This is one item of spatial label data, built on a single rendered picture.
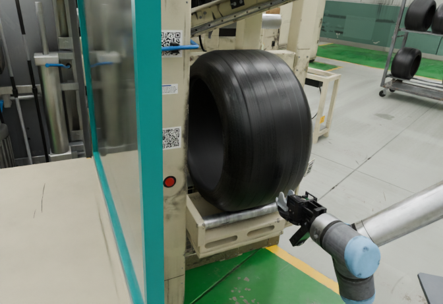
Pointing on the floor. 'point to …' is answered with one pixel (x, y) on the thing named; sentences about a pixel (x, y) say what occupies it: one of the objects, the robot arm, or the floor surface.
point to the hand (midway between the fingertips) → (279, 201)
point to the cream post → (173, 12)
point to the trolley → (407, 59)
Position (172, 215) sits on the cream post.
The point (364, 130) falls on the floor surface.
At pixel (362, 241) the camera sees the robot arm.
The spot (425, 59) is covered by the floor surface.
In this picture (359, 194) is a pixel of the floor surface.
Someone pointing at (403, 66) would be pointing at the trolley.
